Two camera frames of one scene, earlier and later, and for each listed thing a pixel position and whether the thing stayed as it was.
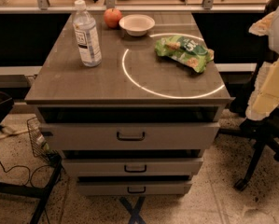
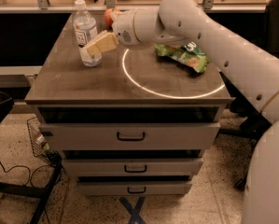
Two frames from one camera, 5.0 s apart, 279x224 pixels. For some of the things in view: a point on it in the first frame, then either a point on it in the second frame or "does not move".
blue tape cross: [134, 210] does not move
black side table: [0, 104] does not move
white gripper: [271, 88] to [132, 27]
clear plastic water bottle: [87, 35] does not move
